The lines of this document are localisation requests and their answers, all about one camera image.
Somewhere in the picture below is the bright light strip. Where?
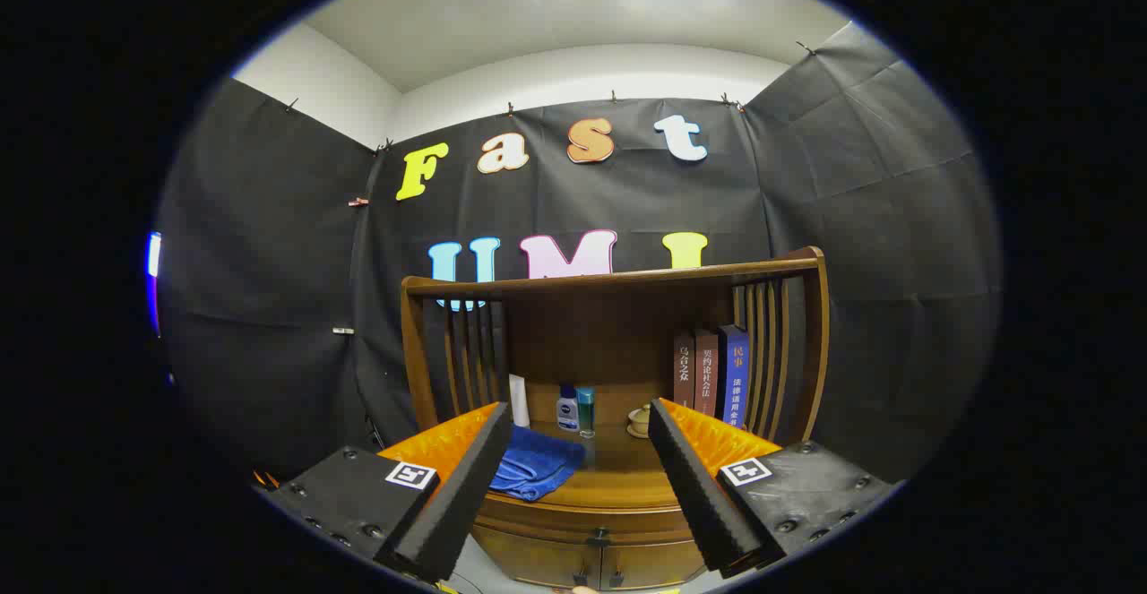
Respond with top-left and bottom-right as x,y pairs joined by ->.
146,231 -> 164,335

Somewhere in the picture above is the brown wooden drawer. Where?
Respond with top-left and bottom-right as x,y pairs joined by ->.
475,497 -> 695,548

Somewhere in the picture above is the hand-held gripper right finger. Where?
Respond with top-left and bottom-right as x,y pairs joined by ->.
647,397 -> 897,579

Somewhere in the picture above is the blue book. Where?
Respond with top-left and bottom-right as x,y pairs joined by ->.
717,324 -> 750,429

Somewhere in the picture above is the wooden countertop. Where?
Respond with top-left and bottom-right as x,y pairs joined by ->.
473,419 -> 695,514

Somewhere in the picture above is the dark brown book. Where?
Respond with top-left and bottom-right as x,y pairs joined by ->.
673,332 -> 697,407

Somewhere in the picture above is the brown wooden cabinet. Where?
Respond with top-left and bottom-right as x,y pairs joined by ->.
400,246 -> 830,591

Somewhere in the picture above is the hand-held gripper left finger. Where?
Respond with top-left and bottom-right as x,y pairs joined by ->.
260,401 -> 513,584

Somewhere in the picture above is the folded blue towel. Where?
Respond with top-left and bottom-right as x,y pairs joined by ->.
488,424 -> 588,503

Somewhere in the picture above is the reddish brown book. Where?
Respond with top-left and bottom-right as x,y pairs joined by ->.
694,329 -> 720,416

